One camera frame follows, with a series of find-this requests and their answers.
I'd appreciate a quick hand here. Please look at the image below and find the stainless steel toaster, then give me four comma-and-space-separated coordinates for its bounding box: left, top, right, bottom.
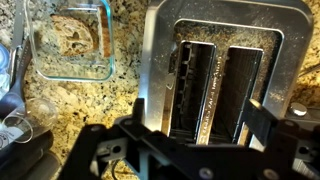
139, 0, 313, 145

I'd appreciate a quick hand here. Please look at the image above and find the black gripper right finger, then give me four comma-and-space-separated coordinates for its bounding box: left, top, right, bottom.
243, 99, 278, 146

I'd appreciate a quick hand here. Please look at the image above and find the clear drinking glass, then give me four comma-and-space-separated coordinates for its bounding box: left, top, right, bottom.
1, 98, 58, 143

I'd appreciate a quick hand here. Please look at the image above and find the metal knife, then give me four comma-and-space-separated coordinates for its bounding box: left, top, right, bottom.
9, 0, 25, 100

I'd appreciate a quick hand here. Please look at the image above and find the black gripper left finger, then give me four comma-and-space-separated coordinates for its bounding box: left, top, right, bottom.
132, 98, 145, 131

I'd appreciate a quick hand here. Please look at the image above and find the blue container lid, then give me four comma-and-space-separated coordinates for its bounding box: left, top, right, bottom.
0, 44, 10, 100

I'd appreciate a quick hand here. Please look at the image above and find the clear glass container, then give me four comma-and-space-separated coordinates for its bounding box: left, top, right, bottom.
24, 0, 115, 82

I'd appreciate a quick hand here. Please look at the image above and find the flat bread slice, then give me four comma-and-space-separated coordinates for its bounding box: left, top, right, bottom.
51, 15, 99, 56

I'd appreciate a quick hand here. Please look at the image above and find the bread slice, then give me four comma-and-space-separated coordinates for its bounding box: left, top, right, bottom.
51, 15, 99, 56
97, 6, 111, 57

